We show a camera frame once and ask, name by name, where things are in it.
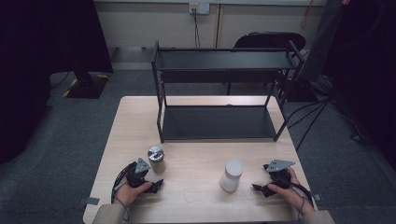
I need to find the person's right hand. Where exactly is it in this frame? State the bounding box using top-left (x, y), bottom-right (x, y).
top-left (267, 166), bottom-right (316, 217)

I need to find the white wall socket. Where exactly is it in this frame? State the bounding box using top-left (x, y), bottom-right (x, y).
top-left (189, 2), bottom-right (211, 16)

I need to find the red cord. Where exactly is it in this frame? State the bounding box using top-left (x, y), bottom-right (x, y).
top-left (300, 0), bottom-right (315, 30)

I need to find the glass jar with silver lid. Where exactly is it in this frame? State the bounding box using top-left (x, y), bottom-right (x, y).
top-left (147, 146), bottom-right (167, 175)

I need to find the grey tape strip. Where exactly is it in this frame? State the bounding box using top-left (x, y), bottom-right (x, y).
top-left (77, 195), bottom-right (101, 206)

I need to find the black metal two-tier shelf rack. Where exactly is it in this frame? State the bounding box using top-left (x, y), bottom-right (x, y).
top-left (150, 39), bottom-right (306, 144)

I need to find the white jar with white lid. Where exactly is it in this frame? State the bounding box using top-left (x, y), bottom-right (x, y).
top-left (219, 159), bottom-right (245, 193)

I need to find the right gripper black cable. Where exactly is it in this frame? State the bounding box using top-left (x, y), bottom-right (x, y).
top-left (289, 182), bottom-right (316, 208)

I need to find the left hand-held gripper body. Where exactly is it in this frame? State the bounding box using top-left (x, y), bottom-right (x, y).
top-left (125, 157), bottom-right (152, 189)

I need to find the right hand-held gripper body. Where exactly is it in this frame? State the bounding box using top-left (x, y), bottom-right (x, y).
top-left (262, 159), bottom-right (296, 189)

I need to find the black chair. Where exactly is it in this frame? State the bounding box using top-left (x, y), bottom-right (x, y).
top-left (226, 31), bottom-right (307, 96)

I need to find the large black curtain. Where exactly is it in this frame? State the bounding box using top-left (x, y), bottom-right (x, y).
top-left (0, 0), bottom-right (114, 166)

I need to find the black curtain with cables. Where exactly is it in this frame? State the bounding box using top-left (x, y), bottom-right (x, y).
top-left (321, 0), bottom-right (396, 172)

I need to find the person's left hand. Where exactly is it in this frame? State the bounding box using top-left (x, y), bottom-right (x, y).
top-left (112, 176), bottom-right (153, 208)

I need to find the black power cable on wall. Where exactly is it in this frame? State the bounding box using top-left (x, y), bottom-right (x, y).
top-left (191, 8), bottom-right (201, 49)

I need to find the tall dark panel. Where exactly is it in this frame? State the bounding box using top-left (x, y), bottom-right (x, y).
top-left (299, 0), bottom-right (346, 84)

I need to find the black stand base striped tape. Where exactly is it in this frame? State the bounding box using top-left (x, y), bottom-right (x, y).
top-left (62, 71), bottom-right (111, 100)

